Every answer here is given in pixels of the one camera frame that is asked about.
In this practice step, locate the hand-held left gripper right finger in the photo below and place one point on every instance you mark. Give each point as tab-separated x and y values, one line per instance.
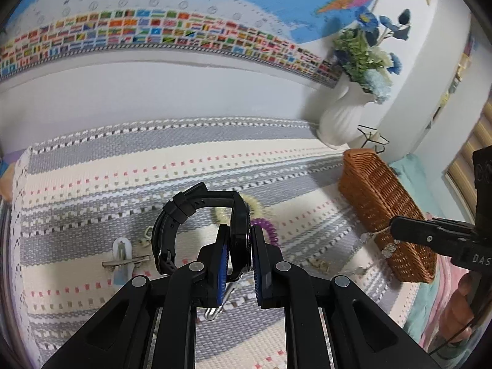
259	269

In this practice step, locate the white hair clip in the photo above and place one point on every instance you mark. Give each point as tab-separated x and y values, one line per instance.
122	248

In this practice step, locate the black wrist watch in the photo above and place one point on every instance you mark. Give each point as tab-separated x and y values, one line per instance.
173	209

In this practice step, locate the teal cloth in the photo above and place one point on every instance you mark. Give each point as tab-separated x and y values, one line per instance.
411	173

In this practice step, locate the clear crystal drop earring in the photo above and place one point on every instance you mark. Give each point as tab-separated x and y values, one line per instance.
363	271
388	250

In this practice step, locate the silver snap hair clip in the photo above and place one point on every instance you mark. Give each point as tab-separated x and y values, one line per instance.
217	303

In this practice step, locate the person's right hand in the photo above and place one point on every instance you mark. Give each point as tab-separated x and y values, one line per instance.
461	307

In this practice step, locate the striped woven table mat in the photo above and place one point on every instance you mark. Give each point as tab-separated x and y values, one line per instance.
96	184

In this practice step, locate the brown wicker basket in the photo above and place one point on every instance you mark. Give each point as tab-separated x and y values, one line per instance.
369	192

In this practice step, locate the bamboo blind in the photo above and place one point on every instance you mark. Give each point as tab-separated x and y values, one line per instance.
461	176

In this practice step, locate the silver metal hair clip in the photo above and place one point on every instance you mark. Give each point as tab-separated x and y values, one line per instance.
123	262

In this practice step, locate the white ribbed vase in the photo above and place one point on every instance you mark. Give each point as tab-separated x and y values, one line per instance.
338	119

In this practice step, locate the small gold earring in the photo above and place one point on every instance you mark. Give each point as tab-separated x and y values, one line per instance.
321	265

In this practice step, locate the blue and white artificial flowers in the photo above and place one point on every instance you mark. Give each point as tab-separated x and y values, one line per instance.
357	53

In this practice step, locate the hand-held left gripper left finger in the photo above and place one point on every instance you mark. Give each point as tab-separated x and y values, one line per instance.
221	265

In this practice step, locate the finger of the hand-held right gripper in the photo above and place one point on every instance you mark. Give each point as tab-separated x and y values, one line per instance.
430	234

